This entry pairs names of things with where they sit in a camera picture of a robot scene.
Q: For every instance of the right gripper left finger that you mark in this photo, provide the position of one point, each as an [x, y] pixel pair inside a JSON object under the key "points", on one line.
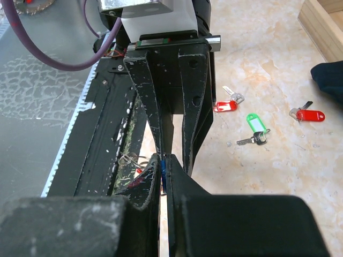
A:
{"points": [[125, 224]]}

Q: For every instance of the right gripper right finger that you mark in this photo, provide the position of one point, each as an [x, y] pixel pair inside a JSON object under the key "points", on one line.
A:
{"points": [[205, 224]]}

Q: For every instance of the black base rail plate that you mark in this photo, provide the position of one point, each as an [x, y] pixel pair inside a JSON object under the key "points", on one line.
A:
{"points": [[87, 161]]}

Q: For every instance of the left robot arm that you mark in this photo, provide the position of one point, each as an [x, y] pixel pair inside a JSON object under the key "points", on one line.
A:
{"points": [[203, 15]]}

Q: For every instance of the key with blue tag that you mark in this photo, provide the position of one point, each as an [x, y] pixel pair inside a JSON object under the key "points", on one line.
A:
{"points": [[163, 176]]}

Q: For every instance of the white toothed cable duct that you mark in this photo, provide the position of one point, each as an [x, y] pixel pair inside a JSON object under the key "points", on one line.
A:
{"points": [[39, 106]]}

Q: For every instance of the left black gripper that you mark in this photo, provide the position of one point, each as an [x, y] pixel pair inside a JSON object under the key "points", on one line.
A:
{"points": [[187, 87]]}

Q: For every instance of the dark navy shirt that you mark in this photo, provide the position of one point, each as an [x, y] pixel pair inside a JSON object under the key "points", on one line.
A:
{"points": [[328, 77]]}

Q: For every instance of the key with green tag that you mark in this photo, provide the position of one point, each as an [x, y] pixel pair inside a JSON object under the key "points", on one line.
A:
{"points": [[259, 131]]}

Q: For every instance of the circular saw blade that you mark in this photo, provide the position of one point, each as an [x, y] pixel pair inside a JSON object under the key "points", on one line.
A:
{"points": [[32, 7]]}

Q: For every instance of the wooden clothes rack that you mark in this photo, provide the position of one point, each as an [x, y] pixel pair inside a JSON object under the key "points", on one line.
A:
{"points": [[322, 21]]}

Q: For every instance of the metal key holder red handle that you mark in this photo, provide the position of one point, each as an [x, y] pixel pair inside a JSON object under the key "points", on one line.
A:
{"points": [[133, 161]]}

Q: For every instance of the key with red tag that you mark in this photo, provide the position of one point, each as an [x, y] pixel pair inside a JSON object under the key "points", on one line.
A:
{"points": [[302, 114], [230, 105]]}

